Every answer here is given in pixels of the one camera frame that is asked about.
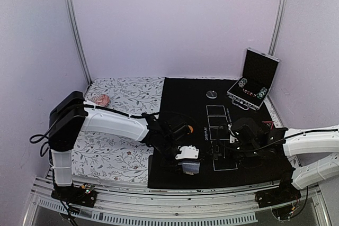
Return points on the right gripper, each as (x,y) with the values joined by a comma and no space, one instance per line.
(217,144)

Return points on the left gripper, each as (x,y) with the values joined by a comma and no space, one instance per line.
(171,165)

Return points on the blue card deck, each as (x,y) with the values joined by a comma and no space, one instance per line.
(191,167)

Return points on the black dealer button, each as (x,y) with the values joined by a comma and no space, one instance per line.
(211,94)

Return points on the triangular all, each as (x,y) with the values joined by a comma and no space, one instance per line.
(269,124)

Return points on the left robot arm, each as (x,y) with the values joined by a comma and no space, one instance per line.
(74,115)

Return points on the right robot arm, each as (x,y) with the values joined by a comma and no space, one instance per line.
(303,141)

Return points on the black poker mat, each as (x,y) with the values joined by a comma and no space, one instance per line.
(187,98)

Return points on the aluminium poker chip case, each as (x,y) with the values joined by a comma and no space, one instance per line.
(259,69)

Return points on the right chip stack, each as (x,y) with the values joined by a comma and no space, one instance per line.
(262,93)

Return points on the chip stack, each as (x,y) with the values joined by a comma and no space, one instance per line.
(242,82)
(262,93)

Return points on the left chip stack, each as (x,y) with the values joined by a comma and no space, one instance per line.
(242,82)

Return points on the red patterned bowl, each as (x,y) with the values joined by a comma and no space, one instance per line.
(101,100)

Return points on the floral tablecloth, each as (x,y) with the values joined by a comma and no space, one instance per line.
(110,157)

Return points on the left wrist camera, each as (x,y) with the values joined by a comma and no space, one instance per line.
(187,152)

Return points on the aluminium front rail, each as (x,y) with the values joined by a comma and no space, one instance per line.
(128,203)

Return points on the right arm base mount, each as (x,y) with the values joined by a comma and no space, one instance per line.
(284,200)

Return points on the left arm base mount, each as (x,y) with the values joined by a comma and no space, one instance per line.
(84,195)

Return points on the right aluminium post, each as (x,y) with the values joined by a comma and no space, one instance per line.
(277,26)

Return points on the aluminium post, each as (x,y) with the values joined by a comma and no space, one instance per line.
(77,40)
(277,26)

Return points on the left aluminium post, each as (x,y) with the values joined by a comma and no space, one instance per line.
(77,40)

